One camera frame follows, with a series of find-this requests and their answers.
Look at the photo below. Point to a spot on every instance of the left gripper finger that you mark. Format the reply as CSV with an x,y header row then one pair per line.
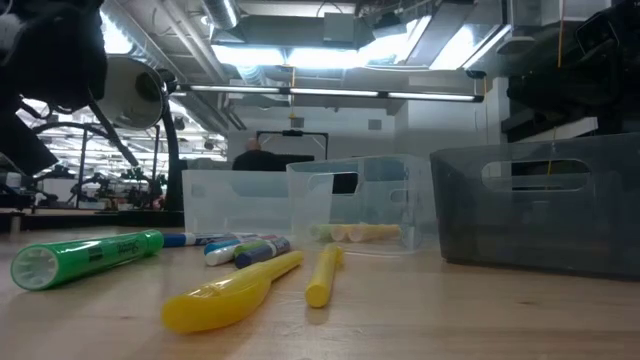
x,y
22,145

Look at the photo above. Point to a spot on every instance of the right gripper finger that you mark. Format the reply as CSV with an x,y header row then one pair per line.
x,y
537,92
600,85

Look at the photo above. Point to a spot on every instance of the dark green highlighter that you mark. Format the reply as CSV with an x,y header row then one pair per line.
x,y
90,257

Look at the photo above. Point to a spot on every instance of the dark grey translucent bin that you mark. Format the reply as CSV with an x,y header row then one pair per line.
x,y
535,225

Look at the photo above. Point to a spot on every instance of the blue dry-erase marker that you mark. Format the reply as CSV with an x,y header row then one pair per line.
x,y
175,239

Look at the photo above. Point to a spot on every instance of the teal dry-erase marker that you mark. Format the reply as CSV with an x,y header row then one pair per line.
x,y
220,246

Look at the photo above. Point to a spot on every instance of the navy dry-erase marker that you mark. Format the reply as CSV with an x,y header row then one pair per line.
x,y
260,257

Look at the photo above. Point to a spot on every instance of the clear plastic bin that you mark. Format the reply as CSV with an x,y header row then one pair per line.
x,y
235,200
370,200

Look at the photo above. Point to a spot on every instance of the long LED light bar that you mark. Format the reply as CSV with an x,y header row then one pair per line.
x,y
330,92

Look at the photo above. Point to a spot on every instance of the person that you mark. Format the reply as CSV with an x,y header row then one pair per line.
x,y
255,160

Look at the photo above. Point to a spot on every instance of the black aluminium table frame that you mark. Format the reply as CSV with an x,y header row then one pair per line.
x,y
100,220

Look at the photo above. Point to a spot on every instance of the black gantry frame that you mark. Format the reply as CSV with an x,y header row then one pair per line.
x,y
292,133

